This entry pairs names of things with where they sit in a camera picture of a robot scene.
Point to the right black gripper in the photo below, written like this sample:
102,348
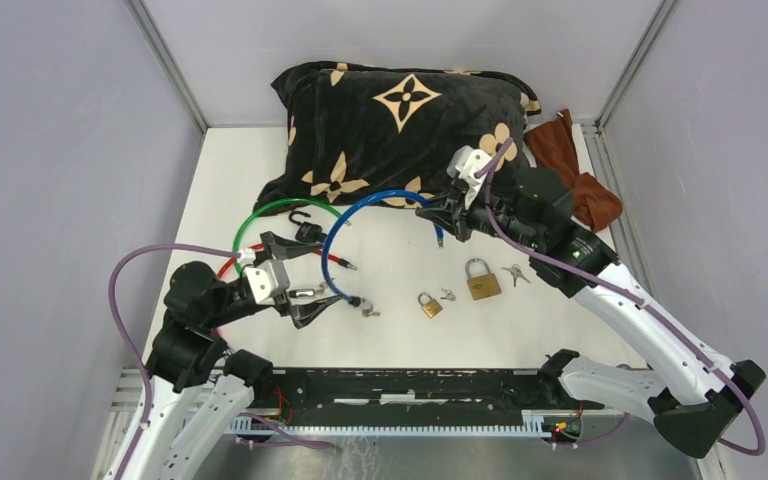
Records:
446,213

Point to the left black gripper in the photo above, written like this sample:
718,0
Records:
303,312

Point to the small silver keys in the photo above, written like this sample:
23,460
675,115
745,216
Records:
309,293

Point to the large brass padlock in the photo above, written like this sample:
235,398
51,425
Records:
481,281

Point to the small brass padlock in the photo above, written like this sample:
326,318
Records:
429,305

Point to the red cable lock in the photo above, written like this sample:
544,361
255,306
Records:
254,256

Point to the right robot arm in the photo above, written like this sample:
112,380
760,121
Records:
688,391

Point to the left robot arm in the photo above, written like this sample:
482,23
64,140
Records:
192,386

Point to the blue lock keys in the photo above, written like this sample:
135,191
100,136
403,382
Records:
368,310

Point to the black padlock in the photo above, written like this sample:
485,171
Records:
307,232

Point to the small padlock keys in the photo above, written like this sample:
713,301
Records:
448,295

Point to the large padlock keys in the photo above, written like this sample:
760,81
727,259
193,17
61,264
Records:
517,275

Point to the brown cloth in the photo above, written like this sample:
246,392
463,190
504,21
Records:
553,147

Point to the black floral pillow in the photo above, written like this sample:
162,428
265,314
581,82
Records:
354,130

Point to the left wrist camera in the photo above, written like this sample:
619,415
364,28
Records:
267,280

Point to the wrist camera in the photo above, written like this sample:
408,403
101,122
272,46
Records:
469,166
267,280

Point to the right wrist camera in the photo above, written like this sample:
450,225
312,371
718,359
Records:
469,166

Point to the green cable lock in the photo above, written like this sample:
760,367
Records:
273,208

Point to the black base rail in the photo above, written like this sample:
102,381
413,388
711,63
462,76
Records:
338,397

